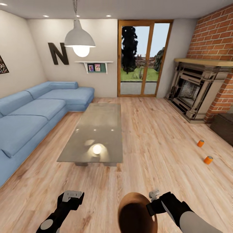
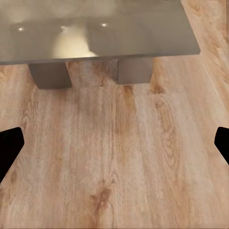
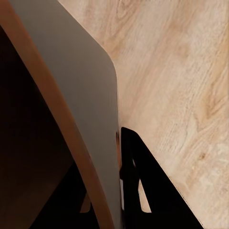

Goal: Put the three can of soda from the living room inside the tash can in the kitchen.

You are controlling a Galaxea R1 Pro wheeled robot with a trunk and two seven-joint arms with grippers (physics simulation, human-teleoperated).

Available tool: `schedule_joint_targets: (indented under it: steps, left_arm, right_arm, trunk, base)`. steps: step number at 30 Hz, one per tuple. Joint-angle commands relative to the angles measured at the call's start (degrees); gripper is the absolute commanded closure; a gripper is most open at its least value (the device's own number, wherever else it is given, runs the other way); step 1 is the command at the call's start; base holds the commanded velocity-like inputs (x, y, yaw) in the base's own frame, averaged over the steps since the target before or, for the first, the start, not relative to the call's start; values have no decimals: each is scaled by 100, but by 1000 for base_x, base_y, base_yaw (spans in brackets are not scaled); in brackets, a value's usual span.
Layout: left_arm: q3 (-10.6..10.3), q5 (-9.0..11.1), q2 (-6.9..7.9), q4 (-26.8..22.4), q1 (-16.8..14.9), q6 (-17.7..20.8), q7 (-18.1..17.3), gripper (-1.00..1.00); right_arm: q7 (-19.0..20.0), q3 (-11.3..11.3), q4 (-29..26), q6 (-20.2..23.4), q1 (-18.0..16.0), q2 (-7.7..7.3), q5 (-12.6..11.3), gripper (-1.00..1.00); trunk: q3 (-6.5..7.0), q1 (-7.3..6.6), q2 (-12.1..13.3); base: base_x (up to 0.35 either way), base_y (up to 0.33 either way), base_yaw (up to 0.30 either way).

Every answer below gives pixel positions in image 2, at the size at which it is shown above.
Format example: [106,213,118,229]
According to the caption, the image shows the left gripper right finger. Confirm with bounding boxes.
[214,126,229,164]

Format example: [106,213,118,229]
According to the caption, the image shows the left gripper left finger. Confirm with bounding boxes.
[0,127,24,183]

